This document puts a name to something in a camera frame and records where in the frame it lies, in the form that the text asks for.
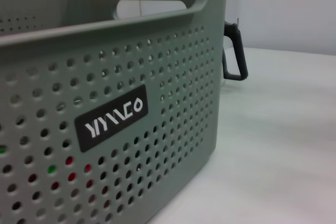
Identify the dark red long brick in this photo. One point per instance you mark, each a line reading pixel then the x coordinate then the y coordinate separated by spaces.
pixel 72 176

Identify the green toy brick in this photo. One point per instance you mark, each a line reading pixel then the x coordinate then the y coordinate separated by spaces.
pixel 52 169

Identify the grey perforated storage basket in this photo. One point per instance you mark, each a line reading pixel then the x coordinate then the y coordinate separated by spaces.
pixel 157 77

